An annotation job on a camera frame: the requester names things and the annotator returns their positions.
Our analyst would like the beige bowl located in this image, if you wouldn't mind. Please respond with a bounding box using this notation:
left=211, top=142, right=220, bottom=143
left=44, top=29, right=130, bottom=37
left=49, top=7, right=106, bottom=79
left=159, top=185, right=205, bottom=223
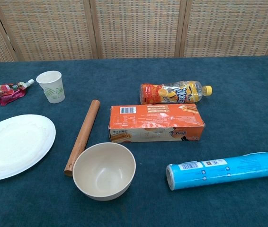
left=72, top=142, right=136, bottom=201

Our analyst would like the white paper cup green print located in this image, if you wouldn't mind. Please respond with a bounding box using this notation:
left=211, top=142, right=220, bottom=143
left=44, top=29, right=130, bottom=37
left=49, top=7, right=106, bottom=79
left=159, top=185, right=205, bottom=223
left=36, top=70, right=65, bottom=104

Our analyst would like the orange snack box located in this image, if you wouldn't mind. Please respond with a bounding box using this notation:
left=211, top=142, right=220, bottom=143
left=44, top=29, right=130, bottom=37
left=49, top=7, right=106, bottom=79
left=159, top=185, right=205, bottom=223
left=107, top=103, right=206, bottom=143

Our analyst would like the orange juice bottle yellow cap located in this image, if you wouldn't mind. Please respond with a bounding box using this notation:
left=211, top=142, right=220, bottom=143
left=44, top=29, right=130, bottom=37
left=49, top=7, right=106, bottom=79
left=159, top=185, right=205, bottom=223
left=140, top=80, right=213, bottom=105

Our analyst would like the wooden rolling pin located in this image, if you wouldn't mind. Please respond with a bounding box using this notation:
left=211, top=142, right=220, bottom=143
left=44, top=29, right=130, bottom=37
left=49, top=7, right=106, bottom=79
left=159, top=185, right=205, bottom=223
left=63, top=99, right=101, bottom=177

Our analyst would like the woven bamboo folding screen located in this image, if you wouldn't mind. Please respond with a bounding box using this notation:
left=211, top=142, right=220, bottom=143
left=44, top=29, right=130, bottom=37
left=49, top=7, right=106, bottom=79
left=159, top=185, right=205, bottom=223
left=0, top=0, right=268, bottom=63

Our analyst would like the teal carpet table mat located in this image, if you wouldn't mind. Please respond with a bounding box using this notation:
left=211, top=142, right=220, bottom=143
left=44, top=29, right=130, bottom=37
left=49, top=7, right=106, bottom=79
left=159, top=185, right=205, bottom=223
left=0, top=54, right=268, bottom=227

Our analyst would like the blue cling film roll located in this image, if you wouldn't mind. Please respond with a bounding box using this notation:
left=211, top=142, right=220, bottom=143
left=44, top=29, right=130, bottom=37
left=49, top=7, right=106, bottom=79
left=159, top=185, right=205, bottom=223
left=166, top=149, right=268, bottom=191

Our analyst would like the white round plate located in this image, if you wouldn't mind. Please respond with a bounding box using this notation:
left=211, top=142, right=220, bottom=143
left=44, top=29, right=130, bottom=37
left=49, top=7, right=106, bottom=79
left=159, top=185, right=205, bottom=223
left=0, top=114, right=57, bottom=182

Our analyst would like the red juice pouch white cap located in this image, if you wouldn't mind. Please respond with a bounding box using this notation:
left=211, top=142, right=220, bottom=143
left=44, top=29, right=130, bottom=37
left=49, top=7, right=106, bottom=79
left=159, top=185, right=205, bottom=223
left=0, top=79, right=35, bottom=107

